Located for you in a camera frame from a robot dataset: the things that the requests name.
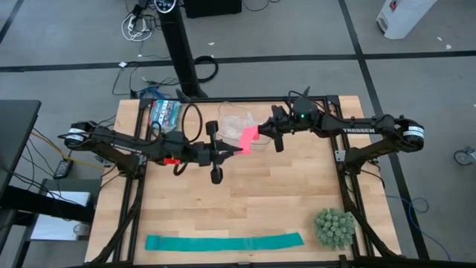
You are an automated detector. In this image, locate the artificial green potted plant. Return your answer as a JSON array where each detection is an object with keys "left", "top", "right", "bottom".
[{"left": 313, "top": 207, "right": 357, "bottom": 251}]

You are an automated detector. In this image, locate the left camera black cable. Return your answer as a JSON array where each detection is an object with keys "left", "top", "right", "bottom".
[{"left": 180, "top": 103, "right": 209, "bottom": 144}]

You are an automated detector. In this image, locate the black power adapter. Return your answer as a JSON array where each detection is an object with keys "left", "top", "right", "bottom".
[{"left": 53, "top": 158, "right": 74, "bottom": 180}]

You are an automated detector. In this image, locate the black tower fan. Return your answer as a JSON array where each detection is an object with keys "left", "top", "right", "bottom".
[{"left": 154, "top": 0, "right": 209, "bottom": 100}]

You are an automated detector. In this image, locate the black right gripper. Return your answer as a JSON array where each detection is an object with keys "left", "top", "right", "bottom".
[{"left": 258, "top": 117, "right": 295, "bottom": 153}]

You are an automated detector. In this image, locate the white pedal bin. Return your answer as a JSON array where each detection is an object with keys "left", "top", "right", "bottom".
[{"left": 375, "top": 0, "right": 440, "bottom": 41}]

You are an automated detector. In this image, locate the teal first aid pack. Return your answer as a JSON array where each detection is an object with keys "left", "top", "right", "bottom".
[{"left": 147, "top": 99, "right": 183, "bottom": 131}]

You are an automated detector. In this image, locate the blue cable bundle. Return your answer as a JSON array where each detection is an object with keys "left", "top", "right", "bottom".
[{"left": 138, "top": 86, "right": 173, "bottom": 101}]

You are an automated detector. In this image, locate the coiled black cable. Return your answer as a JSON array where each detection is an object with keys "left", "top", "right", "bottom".
[{"left": 193, "top": 54, "right": 220, "bottom": 83}]

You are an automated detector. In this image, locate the pink elastic bandage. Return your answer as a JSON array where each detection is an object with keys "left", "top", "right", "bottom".
[{"left": 237, "top": 125, "right": 260, "bottom": 156}]

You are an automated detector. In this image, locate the white box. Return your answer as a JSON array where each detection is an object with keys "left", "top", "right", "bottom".
[{"left": 29, "top": 190, "right": 92, "bottom": 242}]

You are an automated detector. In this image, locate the black box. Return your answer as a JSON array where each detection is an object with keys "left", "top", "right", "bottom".
[{"left": 184, "top": 0, "right": 243, "bottom": 19}]

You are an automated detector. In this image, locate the black desk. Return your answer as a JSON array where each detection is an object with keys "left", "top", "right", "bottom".
[{"left": 0, "top": 99, "right": 42, "bottom": 198}]

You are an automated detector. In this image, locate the yellow cable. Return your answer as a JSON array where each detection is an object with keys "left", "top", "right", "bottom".
[{"left": 31, "top": 130, "right": 100, "bottom": 170}]

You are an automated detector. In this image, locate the clear plastic tray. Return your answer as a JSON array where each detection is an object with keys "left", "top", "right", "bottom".
[{"left": 215, "top": 100, "right": 277, "bottom": 152}]

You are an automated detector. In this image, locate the green elastic bandage strip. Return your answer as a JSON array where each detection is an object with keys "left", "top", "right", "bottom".
[{"left": 144, "top": 232, "right": 305, "bottom": 252}]

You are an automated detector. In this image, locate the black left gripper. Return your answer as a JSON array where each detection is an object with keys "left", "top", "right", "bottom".
[{"left": 193, "top": 134, "right": 244, "bottom": 185}]

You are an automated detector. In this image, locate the white power strip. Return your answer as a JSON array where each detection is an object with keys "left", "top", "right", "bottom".
[{"left": 120, "top": 13, "right": 154, "bottom": 42}]

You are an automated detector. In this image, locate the clear plastic wrapper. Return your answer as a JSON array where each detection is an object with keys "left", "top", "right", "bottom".
[{"left": 222, "top": 114, "right": 261, "bottom": 141}]

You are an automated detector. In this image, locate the black aluminium table frame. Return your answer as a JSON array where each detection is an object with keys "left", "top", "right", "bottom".
[{"left": 87, "top": 95, "right": 405, "bottom": 268}]

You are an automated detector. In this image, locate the blue floor cable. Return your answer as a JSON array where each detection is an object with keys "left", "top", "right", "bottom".
[{"left": 386, "top": 195, "right": 453, "bottom": 261}]

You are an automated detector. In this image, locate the round clear cup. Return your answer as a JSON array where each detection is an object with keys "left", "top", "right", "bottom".
[{"left": 72, "top": 222, "right": 91, "bottom": 237}]

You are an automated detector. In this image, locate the black side table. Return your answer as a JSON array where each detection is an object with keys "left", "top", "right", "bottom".
[{"left": 0, "top": 177, "right": 102, "bottom": 268}]

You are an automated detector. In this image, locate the grey caster wheel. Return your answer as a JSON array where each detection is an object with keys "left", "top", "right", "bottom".
[{"left": 452, "top": 145, "right": 476, "bottom": 167}]

